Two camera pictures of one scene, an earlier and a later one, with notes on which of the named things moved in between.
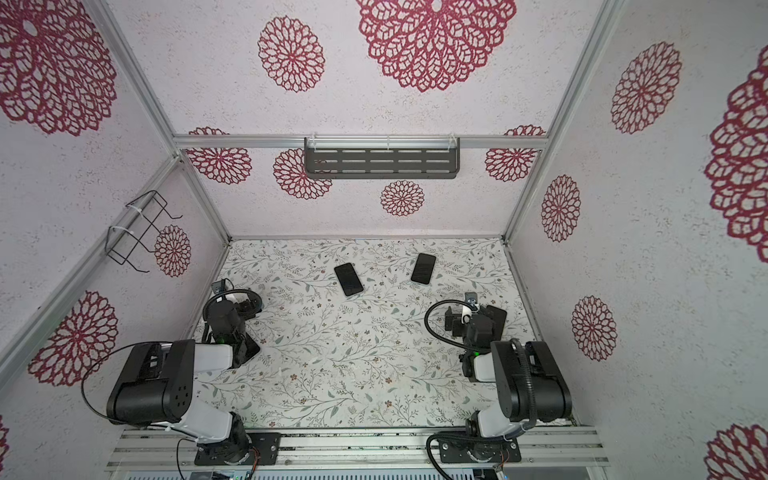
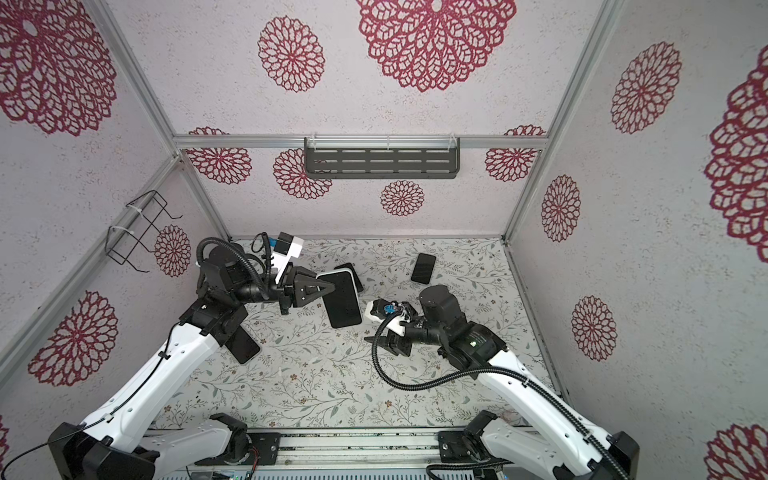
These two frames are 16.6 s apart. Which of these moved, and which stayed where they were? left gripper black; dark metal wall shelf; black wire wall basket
Moved: left gripper black
Stayed: black wire wall basket; dark metal wall shelf
